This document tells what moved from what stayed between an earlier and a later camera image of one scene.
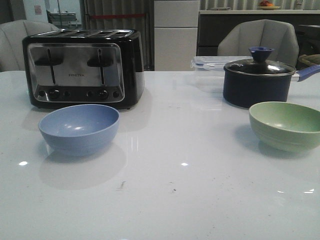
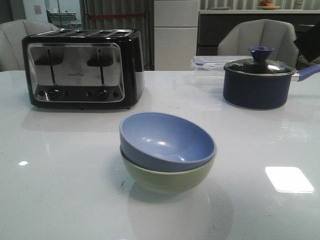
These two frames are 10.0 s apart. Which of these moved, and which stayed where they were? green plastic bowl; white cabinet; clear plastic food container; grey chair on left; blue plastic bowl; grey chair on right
Moved: green plastic bowl; blue plastic bowl
Stayed: white cabinet; grey chair on right; clear plastic food container; grey chair on left
